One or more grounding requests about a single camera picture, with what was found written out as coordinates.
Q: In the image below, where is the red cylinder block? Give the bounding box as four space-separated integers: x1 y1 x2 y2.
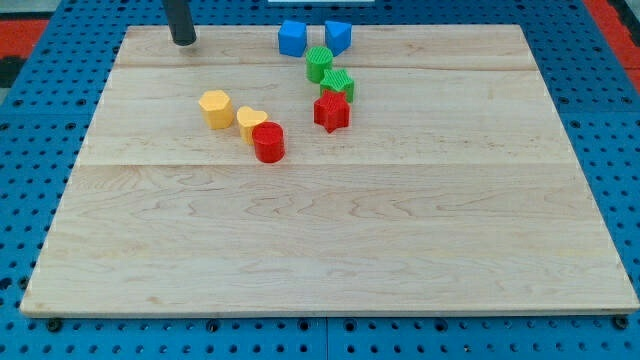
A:
252 121 285 163

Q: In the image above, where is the red star block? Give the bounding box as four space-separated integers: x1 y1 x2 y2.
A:
313 90 351 133

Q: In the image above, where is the yellow heart block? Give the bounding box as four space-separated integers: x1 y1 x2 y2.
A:
236 106 269 145

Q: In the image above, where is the green star block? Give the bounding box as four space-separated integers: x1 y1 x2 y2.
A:
320 69 355 103

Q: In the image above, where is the green cylinder block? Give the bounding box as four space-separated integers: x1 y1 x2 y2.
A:
305 46 333 83

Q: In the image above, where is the yellow hexagon block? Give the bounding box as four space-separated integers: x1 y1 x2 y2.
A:
198 90 235 130

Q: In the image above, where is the wooden board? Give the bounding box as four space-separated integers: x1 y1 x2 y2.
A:
20 25 639 318

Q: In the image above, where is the blue cube block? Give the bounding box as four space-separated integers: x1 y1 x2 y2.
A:
277 20 307 57

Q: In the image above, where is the blue triangle block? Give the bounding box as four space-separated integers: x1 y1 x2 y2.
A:
325 20 352 56

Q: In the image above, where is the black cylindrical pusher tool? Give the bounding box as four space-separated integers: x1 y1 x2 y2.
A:
162 0 197 46

